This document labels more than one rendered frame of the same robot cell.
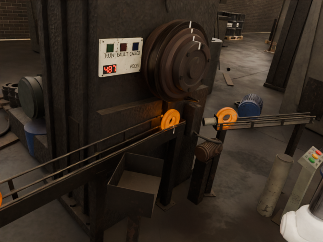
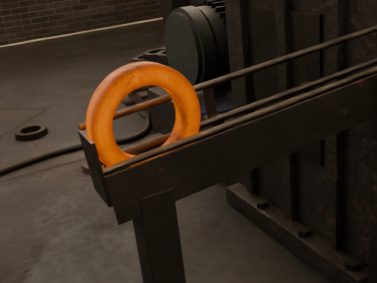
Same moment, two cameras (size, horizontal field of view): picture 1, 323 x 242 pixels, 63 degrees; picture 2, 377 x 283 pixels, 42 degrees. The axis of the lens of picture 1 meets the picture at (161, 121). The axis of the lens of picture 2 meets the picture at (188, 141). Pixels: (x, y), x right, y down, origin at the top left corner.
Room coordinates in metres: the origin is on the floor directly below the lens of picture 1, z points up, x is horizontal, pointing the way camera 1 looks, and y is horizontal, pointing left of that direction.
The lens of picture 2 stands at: (0.07, 0.29, 0.92)
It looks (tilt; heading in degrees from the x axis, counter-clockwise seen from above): 21 degrees down; 25
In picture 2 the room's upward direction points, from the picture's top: 7 degrees counter-clockwise
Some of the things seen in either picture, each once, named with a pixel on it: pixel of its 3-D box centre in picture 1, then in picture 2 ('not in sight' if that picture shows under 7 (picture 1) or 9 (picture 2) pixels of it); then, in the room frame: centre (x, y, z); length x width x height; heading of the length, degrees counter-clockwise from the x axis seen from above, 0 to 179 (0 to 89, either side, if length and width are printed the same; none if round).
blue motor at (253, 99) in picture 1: (250, 106); not in sight; (3.50, -1.22, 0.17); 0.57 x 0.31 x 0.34; 159
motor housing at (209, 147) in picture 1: (203, 171); not in sight; (1.69, -0.38, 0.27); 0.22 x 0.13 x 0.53; 139
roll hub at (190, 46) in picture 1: (192, 67); not in sight; (1.46, -0.13, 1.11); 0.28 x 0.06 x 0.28; 139
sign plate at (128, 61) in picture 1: (121, 56); not in sight; (1.34, 0.25, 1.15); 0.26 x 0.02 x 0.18; 139
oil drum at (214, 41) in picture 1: (199, 65); not in sight; (4.44, -0.51, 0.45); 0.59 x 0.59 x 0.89
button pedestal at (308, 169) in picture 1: (299, 189); not in sight; (1.56, -1.06, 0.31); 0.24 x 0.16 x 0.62; 139
